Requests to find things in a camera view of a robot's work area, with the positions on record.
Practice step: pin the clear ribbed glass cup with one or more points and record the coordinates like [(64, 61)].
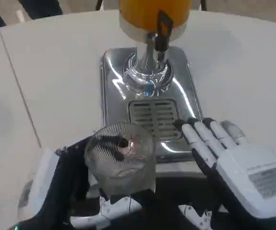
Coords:
[(128, 172)]

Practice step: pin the orange juice dispenser tank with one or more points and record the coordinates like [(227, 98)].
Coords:
[(140, 14)]

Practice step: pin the black stand leg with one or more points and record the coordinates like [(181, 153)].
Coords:
[(99, 3), (203, 4)]

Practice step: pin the black tap lever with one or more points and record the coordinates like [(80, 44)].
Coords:
[(163, 36)]

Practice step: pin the slotted steel drain grid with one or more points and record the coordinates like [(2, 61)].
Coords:
[(152, 115)]

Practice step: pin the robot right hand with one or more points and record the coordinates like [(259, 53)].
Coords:
[(243, 172)]

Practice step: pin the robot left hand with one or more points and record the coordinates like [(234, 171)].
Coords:
[(56, 182)]

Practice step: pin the steel drip tray base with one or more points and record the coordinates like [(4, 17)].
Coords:
[(113, 95)]

